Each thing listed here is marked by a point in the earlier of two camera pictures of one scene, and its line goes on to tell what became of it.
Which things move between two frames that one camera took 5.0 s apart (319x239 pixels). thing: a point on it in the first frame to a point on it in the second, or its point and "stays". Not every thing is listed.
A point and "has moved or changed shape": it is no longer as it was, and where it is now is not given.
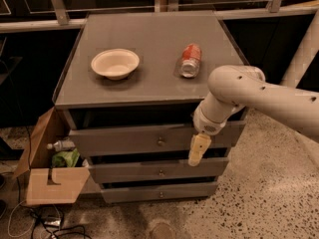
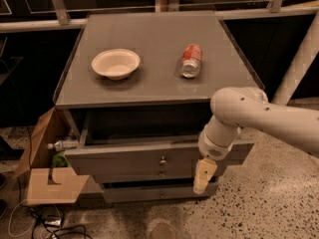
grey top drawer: (149, 139) has moved or changed shape
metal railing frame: (168, 2) stays
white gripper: (206, 123) to (212, 148)
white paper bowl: (116, 64) stays
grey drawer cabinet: (132, 84) stays
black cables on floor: (53, 225) stays
